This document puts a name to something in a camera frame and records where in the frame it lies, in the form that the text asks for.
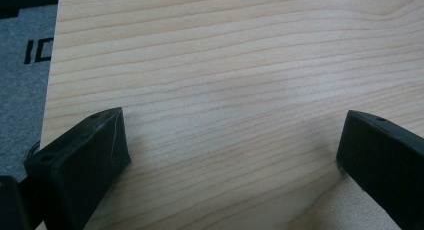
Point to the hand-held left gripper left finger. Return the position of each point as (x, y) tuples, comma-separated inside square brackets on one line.
[(76, 170)]

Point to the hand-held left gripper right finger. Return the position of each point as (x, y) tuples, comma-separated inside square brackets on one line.
[(383, 163)]

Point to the black floor tape marks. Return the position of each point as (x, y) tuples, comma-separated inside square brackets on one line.
[(38, 51)]

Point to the black stand with base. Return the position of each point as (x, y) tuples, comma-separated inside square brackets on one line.
[(26, 0)]

